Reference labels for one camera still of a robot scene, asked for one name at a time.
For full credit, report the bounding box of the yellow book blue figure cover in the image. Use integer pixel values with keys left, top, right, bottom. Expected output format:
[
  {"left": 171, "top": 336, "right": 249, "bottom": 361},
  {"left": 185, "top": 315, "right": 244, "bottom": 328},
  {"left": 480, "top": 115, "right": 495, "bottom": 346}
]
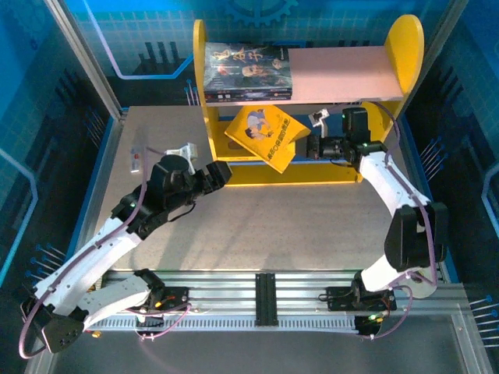
[{"left": 223, "top": 104, "right": 313, "bottom": 175}]

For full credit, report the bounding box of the dark wolf cover book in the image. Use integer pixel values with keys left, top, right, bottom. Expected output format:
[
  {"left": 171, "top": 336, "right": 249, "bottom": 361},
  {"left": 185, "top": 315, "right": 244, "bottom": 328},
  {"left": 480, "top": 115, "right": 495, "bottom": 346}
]
[{"left": 204, "top": 91, "right": 293, "bottom": 99}]

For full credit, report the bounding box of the dark Guiguzi portrait book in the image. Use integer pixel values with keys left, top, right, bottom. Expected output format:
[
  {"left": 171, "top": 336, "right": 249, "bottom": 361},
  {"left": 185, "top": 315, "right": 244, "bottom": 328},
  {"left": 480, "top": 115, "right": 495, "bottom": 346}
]
[
  {"left": 203, "top": 41, "right": 294, "bottom": 94},
  {"left": 205, "top": 97, "right": 293, "bottom": 104}
]

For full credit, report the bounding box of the small white stick with red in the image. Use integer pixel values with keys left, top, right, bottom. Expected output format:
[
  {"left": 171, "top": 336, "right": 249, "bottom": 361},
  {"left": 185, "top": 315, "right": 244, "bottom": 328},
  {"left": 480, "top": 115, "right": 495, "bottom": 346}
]
[{"left": 129, "top": 145, "right": 142, "bottom": 175}]

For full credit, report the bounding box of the yellow wooden bookshelf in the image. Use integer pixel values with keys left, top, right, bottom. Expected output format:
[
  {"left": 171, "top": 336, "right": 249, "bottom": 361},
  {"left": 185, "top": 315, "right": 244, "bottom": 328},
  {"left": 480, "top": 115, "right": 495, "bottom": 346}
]
[{"left": 193, "top": 14, "right": 425, "bottom": 187}]

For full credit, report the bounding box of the white tape roll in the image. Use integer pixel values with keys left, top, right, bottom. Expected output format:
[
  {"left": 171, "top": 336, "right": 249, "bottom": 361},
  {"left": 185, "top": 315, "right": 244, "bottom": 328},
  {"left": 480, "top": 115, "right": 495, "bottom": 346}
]
[{"left": 405, "top": 272, "right": 438, "bottom": 300}]

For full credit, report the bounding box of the small black controller box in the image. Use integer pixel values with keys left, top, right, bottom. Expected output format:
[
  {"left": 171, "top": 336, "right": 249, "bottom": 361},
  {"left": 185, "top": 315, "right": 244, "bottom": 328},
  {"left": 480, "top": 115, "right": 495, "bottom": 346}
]
[{"left": 355, "top": 313, "right": 387, "bottom": 339}]

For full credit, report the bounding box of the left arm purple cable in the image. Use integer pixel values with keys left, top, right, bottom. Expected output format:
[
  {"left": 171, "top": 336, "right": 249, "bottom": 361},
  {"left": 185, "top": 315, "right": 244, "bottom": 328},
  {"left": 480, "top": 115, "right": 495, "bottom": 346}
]
[{"left": 18, "top": 146, "right": 195, "bottom": 360}]

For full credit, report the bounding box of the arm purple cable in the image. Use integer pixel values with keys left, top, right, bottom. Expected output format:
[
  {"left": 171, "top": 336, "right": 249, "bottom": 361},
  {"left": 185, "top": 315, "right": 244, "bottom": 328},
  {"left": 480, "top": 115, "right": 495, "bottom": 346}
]
[
  {"left": 18, "top": 146, "right": 195, "bottom": 360},
  {"left": 331, "top": 100, "right": 440, "bottom": 340}
]

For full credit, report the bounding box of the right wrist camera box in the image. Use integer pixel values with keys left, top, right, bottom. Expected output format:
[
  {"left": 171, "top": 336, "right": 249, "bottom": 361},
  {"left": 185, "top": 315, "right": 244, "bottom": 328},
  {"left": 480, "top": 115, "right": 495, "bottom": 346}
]
[{"left": 308, "top": 109, "right": 331, "bottom": 130}]

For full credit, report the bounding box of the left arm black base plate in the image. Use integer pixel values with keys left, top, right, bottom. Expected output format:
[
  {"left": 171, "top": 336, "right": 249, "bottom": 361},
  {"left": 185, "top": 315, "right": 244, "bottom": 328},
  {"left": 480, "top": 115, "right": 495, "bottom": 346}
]
[{"left": 150, "top": 286, "right": 189, "bottom": 312}]

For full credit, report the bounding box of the black rail bracket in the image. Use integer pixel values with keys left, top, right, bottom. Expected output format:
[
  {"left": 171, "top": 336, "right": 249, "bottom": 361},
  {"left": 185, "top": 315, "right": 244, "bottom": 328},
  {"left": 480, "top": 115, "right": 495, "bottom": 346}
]
[{"left": 254, "top": 272, "right": 279, "bottom": 327}]

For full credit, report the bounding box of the aluminium enclosure post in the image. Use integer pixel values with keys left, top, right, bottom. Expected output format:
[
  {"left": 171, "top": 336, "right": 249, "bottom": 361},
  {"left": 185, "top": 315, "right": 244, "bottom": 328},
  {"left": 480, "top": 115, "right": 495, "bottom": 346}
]
[
  {"left": 403, "top": 0, "right": 469, "bottom": 116},
  {"left": 43, "top": 0, "right": 126, "bottom": 120}
]

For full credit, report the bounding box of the aluminium mounting rail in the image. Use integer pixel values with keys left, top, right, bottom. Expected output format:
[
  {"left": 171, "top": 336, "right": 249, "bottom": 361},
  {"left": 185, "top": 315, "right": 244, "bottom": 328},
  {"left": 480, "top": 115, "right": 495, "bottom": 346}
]
[{"left": 49, "top": 270, "right": 467, "bottom": 317}]

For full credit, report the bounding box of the grey slotted cable duct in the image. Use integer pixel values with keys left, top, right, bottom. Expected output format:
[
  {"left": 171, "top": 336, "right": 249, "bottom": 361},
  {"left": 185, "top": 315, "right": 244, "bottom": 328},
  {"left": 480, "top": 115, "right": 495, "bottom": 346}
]
[{"left": 87, "top": 313, "right": 359, "bottom": 333}]

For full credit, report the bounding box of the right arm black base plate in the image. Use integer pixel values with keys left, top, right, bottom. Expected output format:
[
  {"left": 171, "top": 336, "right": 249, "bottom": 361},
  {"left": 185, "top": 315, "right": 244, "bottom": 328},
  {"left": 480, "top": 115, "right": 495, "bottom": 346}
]
[{"left": 326, "top": 286, "right": 398, "bottom": 312}]

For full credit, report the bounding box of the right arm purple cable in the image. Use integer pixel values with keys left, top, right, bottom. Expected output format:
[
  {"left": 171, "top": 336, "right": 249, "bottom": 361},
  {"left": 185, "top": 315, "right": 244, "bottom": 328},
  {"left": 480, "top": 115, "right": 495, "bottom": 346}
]
[{"left": 331, "top": 100, "right": 440, "bottom": 340}]

